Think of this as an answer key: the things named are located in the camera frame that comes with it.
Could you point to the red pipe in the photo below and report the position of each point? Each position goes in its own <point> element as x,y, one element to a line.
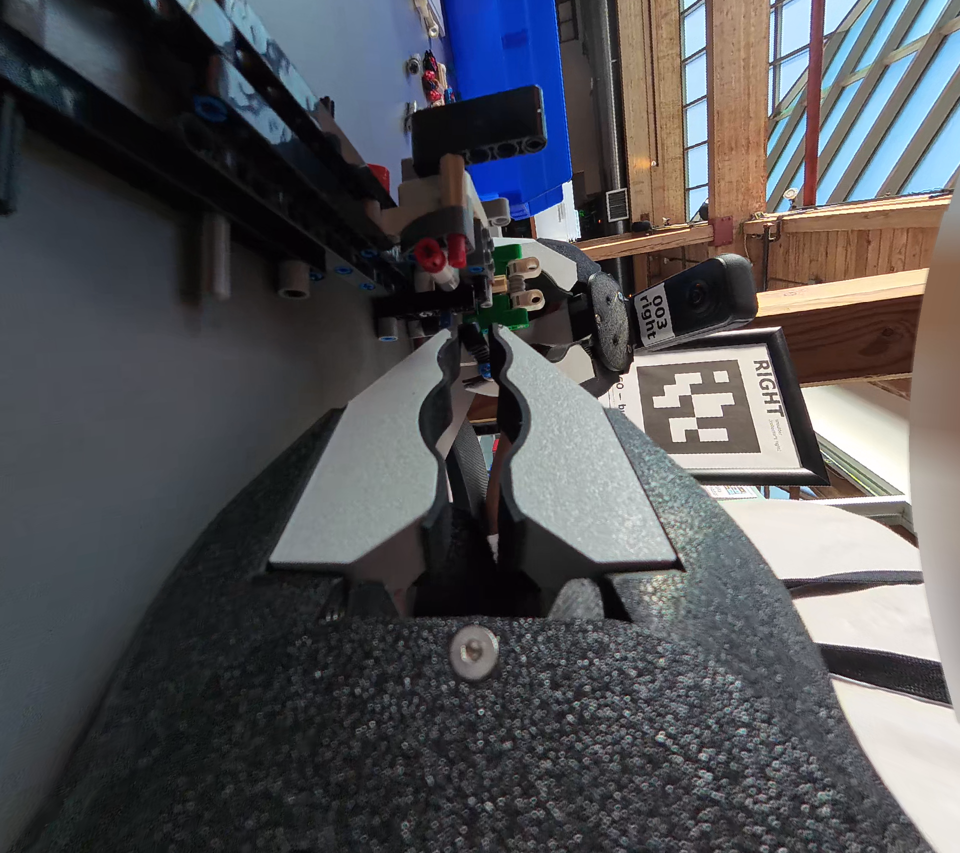
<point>815,43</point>

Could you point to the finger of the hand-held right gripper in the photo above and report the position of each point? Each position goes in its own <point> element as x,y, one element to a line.
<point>583,367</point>
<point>559,281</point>

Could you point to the wooden post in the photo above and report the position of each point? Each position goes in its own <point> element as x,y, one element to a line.
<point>739,43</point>

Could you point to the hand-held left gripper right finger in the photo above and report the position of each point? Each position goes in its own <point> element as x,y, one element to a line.
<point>585,493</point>

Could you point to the white wall vent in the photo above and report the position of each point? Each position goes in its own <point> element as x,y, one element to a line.
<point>617,204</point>

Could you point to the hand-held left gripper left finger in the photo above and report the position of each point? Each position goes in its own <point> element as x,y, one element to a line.
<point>360,470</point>

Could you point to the grey metal duct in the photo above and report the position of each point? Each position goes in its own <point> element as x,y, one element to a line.
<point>604,43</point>

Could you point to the blue plastic bin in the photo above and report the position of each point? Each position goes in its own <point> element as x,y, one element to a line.
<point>495,43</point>

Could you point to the black lego vehicle model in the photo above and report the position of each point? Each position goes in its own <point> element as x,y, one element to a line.
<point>465,125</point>

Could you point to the wooden beam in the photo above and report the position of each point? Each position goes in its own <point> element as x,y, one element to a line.
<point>840,328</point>

